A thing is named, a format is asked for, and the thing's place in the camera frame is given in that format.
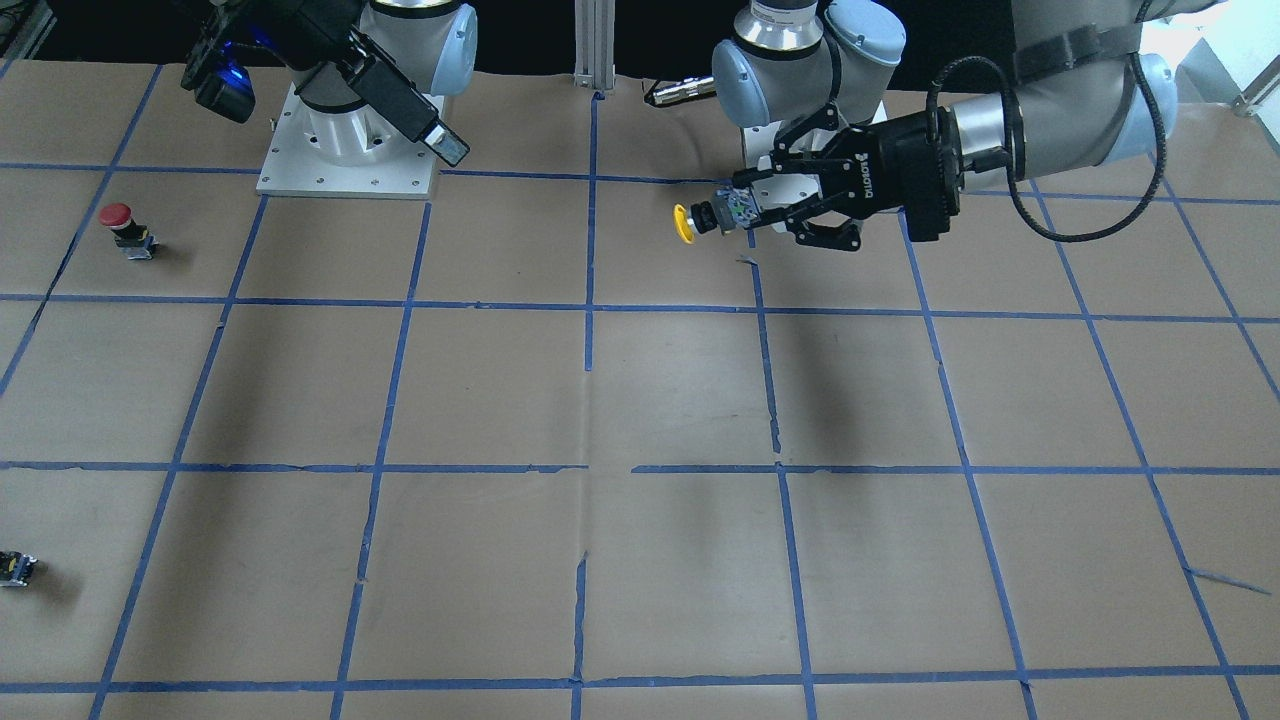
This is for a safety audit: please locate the aluminium frame post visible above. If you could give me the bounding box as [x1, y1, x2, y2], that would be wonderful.
[573, 0, 616, 94]

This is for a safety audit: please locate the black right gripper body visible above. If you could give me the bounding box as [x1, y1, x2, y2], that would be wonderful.
[205, 1, 371, 91]

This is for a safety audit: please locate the red push button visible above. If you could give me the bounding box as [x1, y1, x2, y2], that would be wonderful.
[97, 202, 157, 261]

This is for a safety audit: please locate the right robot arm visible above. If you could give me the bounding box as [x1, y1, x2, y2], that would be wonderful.
[180, 1, 479, 167]

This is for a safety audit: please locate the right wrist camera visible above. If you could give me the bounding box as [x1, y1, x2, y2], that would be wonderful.
[180, 38, 256, 124]

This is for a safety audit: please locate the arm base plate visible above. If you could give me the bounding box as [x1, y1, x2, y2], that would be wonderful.
[256, 88, 443, 200]
[742, 100, 911, 211]

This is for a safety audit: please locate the yellow push button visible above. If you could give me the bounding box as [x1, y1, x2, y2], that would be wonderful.
[672, 187, 763, 245]

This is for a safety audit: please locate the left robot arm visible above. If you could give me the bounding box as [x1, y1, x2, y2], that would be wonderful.
[673, 1, 1208, 252]

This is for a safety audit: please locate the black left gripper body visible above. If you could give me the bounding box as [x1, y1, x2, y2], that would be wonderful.
[858, 108, 963, 242]

